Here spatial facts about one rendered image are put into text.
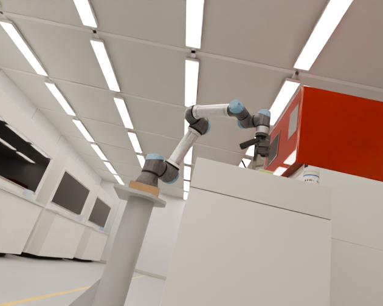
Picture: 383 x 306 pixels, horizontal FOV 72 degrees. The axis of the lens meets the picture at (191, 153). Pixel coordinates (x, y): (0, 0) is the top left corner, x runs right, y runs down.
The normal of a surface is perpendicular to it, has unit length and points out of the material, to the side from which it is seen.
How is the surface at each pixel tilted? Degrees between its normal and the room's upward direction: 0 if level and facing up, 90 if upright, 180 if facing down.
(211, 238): 90
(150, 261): 90
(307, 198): 90
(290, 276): 90
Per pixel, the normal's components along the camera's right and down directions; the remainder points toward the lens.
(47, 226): 0.03, -0.40
